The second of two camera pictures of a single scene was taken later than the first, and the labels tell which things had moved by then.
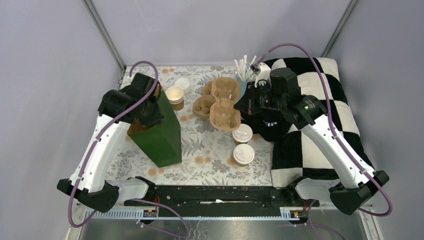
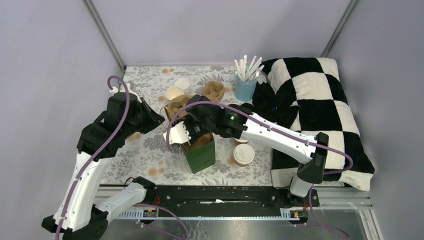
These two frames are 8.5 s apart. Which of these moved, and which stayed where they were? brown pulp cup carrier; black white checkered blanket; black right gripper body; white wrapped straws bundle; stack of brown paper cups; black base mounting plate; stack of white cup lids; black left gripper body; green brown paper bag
Moved: black left gripper body; brown pulp cup carrier; green brown paper bag; black right gripper body
Stayed: stack of white cup lids; stack of brown paper cups; white wrapped straws bundle; black base mounting plate; black white checkered blanket
